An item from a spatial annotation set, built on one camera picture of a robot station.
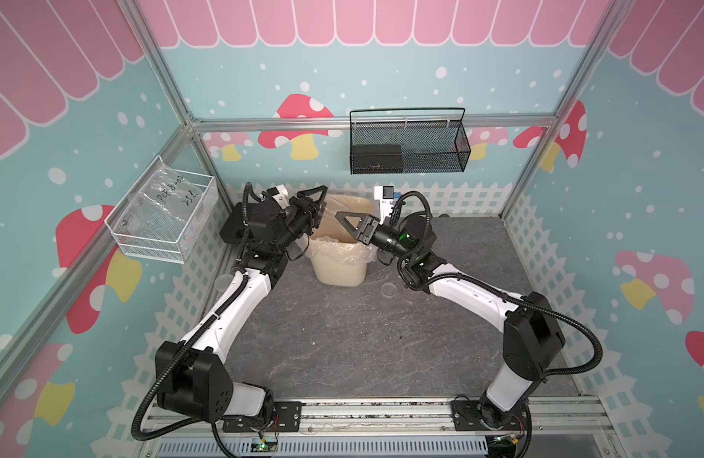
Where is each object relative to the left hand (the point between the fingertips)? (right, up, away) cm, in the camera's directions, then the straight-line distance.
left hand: (331, 197), depth 72 cm
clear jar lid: (+25, -30, +25) cm, 46 cm away
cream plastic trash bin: (+1, -23, +26) cm, 34 cm away
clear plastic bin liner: (0, -14, +7) cm, 15 cm away
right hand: (+2, -6, -5) cm, 8 cm away
